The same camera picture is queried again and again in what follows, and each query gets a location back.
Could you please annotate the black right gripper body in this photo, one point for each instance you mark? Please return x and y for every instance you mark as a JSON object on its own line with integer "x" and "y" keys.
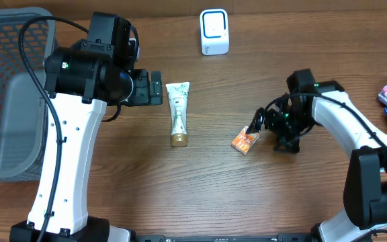
{"x": 289, "y": 126}

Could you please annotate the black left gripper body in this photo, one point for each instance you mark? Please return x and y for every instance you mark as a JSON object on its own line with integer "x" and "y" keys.
{"x": 142, "y": 93}

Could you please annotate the small orange tissue pack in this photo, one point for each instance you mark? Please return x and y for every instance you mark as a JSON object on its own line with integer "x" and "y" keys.
{"x": 243, "y": 141}

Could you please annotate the white cosmetic tube gold cap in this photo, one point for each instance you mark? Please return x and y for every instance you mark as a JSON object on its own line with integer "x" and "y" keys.
{"x": 178, "y": 97}

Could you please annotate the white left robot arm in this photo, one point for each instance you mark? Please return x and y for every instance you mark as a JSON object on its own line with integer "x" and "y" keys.
{"x": 81, "y": 82}

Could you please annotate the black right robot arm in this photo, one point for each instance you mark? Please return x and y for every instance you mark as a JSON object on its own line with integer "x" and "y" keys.
{"x": 308, "y": 104}

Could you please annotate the white barcode scanner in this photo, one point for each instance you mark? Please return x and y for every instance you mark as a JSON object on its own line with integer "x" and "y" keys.
{"x": 214, "y": 32}

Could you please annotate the grey plastic shopping basket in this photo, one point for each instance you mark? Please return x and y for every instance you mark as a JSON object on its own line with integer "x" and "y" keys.
{"x": 23, "y": 113}

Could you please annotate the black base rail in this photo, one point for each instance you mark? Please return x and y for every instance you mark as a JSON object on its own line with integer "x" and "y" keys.
{"x": 213, "y": 238}

